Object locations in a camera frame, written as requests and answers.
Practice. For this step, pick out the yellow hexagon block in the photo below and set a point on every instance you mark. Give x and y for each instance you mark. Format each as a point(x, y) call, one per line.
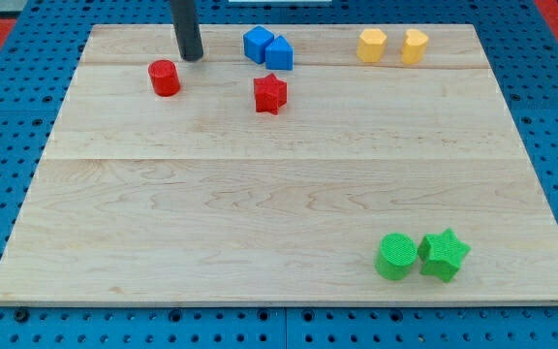
point(371, 45)

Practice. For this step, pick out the red star block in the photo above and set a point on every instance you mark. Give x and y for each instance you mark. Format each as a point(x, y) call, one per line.
point(270, 94)

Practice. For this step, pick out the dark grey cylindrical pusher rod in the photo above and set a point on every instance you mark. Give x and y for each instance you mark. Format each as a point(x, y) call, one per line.
point(186, 27)

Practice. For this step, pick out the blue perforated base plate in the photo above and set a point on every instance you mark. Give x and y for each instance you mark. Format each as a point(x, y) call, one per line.
point(36, 66)

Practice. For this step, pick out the red cylinder block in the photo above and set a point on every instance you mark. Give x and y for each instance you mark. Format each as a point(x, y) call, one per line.
point(164, 77)

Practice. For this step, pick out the green cylinder block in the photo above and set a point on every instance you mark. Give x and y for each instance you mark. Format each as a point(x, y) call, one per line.
point(395, 257)

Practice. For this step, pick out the yellow heart block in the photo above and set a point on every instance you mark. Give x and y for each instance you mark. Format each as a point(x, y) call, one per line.
point(414, 46)

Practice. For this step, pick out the blue triangular prism block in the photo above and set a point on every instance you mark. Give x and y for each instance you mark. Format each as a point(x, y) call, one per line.
point(279, 55)

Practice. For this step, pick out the light wooden board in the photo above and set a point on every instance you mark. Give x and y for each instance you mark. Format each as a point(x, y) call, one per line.
point(199, 200)

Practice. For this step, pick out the blue cube block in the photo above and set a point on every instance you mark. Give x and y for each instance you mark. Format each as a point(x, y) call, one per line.
point(255, 42)

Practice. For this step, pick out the green star block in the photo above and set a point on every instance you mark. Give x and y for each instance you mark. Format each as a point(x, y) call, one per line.
point(442, 255)

